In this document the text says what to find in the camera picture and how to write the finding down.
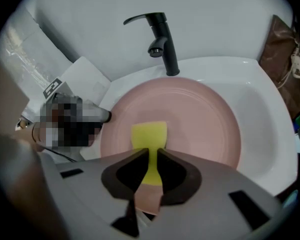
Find white sink basin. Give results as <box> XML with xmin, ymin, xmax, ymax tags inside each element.
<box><xmin>81</xmin><ymin>56</ymin><xmax>298</xmax><ymax>197</ymax></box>

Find black faucet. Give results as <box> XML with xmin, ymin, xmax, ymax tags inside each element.
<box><xmin>123</xmin><ymin>12</ymin><xmax>180</xmax><ymax>77</ymax></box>

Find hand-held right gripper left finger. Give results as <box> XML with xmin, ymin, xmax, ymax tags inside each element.
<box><xmin>101</xmin><ymin>148</ymin><xmax>150</xmax><ymax>200</ymax></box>

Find brown leather bag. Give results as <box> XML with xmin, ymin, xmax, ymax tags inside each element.
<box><xmin>258</xmin><ymin>14</ymin><xmax>300</xmax><ymax>120</ymax></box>

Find yellow sponge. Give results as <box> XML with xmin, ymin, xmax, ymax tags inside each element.
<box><xmin>131</xmin><ymin>120</ymin><xmax>168</xmax><ymax>186</ymax></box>

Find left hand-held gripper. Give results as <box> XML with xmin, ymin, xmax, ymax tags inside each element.
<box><xmin>39</xmin><ymin>76</ymin><xmax>113</xmax><ymax>149</ymax></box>

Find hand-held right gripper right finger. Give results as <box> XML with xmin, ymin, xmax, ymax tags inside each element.
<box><xmin>156</xmin><ymin>148</ymin><xmax>203</xmax><ymax>206</ymax></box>

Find large pink plate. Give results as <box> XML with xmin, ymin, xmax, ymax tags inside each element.
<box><xmin>99</xmin><ymin>76</ymin><xmax>242</xmax><ymax>216</ymax></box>

